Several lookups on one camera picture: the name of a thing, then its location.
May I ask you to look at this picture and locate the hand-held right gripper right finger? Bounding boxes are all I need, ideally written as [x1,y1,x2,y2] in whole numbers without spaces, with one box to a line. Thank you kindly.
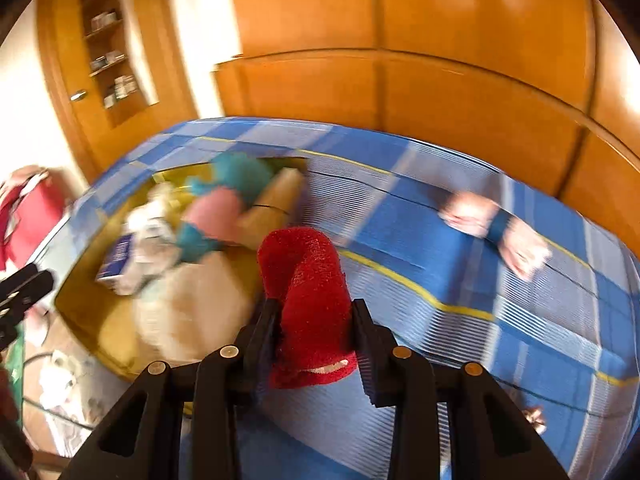
[352,299,571,480]

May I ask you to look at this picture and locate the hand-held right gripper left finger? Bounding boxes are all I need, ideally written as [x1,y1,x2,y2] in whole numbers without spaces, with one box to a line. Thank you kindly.
[60,299,280,480]

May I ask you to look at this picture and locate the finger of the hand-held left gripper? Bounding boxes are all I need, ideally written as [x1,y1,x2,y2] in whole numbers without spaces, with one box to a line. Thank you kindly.
[0,265,55,351]

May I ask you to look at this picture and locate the maroon box with gold inside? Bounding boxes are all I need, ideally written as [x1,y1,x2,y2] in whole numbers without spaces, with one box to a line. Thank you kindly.
[54,157,308,386]

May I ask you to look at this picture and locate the beige plush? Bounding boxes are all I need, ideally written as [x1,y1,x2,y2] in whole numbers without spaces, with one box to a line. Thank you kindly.
[117,242,258,363]

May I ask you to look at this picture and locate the red knitted hat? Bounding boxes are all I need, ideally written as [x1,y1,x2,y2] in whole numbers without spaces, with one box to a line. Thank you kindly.
[257,227,360,390]

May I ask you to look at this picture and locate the blue tissue box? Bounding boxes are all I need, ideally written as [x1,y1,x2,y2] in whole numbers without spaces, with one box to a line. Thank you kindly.
[96,239,135,282]

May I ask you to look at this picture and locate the blue pink plush toy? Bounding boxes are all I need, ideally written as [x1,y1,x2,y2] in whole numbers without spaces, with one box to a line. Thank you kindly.
[179,152,275,265]

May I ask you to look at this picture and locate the red bag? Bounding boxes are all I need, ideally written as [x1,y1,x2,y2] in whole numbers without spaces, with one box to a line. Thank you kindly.
[0,165,68,268]

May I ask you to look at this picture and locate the blue plaid bed sheet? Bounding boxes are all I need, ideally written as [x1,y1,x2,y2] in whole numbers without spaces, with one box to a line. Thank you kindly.
[65,117,640,480]

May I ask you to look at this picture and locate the pink earmuffs with blue band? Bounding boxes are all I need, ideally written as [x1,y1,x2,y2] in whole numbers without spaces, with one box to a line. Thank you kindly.
[439,191,553,281]

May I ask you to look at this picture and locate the small boxes on shelf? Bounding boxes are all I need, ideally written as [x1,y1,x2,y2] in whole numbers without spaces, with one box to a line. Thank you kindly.
[90,10,138,109]

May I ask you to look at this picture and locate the wooden shelf cabinet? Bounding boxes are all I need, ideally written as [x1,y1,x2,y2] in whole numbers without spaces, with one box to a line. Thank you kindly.
[37,0,201,181]

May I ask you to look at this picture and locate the wooden headboard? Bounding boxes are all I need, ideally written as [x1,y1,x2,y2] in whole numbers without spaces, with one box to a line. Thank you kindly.
[212,50,640,256]

